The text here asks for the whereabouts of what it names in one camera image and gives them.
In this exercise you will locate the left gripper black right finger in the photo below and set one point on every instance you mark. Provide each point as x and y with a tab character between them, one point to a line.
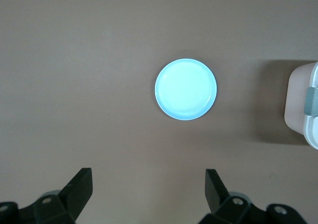
223	209

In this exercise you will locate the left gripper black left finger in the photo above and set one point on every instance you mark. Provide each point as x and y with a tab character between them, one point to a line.
62	204

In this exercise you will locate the brown table cover sheet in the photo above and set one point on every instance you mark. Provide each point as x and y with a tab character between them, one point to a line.
74	85

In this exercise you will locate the light blue round plate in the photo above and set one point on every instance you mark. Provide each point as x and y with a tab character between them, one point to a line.
185	90

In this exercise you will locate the white lidded storage box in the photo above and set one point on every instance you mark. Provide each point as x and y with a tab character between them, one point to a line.
295	104

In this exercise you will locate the grey box latch clip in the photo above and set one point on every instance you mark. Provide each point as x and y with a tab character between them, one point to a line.
311	101

